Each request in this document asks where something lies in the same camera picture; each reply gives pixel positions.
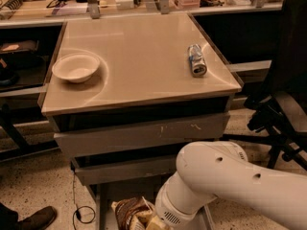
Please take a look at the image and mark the brown chip bag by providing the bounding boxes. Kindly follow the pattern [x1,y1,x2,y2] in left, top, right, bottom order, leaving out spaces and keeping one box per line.
[111,196,156,230]

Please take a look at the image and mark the black floor cable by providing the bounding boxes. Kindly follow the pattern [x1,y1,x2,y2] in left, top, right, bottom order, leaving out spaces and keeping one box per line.
[70,170,97,230]

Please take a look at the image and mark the brown shoe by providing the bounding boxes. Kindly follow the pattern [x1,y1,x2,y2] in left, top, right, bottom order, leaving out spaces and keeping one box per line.
[15,206,57,230]

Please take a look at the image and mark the silver blue soda can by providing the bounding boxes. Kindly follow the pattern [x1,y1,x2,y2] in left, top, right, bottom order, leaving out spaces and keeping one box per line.
[188,44,207,78]

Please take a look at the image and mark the grey drawer cabinet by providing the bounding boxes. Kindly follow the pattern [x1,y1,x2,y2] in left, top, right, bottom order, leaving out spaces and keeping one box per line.
[36,12,244,230]

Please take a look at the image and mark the black office chair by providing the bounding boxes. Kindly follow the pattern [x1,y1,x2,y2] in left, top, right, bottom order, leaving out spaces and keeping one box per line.
[223,0,307,170]

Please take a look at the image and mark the middle grey drawer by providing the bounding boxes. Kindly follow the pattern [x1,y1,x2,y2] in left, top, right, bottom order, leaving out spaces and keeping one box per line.
[72,146,180,185]

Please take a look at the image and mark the white paper bowl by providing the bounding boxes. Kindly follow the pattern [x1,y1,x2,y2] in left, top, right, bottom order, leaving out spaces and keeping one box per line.
[52,53,100,83]

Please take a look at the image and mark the open bottom grey drawer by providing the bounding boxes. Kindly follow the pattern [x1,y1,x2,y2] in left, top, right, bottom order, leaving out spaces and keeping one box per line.
[94,171,215,230]

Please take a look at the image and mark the top grey drawer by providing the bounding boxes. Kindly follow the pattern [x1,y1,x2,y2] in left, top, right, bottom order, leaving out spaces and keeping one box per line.
[55,112,229,158]

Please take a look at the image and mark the black coiled spring tool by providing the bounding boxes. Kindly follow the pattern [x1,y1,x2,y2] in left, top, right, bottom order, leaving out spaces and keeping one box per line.
[0,0,23,20]

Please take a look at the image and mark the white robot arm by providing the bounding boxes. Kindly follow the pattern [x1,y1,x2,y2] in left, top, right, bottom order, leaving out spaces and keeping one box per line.
[155,141,307,230]

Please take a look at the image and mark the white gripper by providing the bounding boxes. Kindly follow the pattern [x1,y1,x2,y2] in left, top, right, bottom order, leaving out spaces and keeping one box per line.
[146,186,196,230]

